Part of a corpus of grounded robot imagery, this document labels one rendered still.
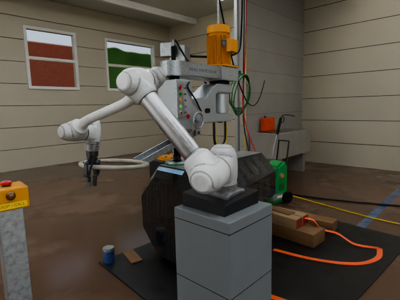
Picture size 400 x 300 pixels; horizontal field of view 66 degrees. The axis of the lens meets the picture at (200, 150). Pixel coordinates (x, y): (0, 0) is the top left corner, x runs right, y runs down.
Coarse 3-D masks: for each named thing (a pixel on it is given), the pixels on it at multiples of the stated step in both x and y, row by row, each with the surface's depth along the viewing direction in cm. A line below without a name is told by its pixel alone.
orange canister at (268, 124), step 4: (264, 116) 594; (264, 120) 592; (268, 120) 592; (272, 120) 601; (264, 124) 593; (268, 124) 593; (272, 124) 602; (264, 128) 594; (268, 128) 594; (272, 128) 603; (260, 132) 595; (264, 132) 589; (268, 132) 589; (272, 132) 599
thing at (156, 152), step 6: (192, 132) 277; (198, 132) 278; (162, 144) 264; (168, 144) 270; (150, 150) 253; (156, 150) 258; (162, 150) 249; (168, 150) 254; (138, 156) 244; (144, 156) 249; (150, 156) 239; (156, 156) 244
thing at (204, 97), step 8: (200, 88) 299; (208, 88) 291; (216, 88) 293; (224, 88) 304; (192, 96) 293; (200, 96) 287; (208, 96) 285; (192, 104) 268; (200, 104) 276; (208, 104) 286; (192, 112) 269; (208, 112) 286; (208, 120) 287; (216, 120) 297; (224, 120) 310
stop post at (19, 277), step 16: (0, 192) 108; (16, 192) 112; (0, 208) 109; (16, 208) 112; (0, 224) 111; (16, 224) 114; (0, 240) 114; (16, 240) 115; (0, 256) 118; (16, 256) 115; (16, 272) 116; (16, 288) 116
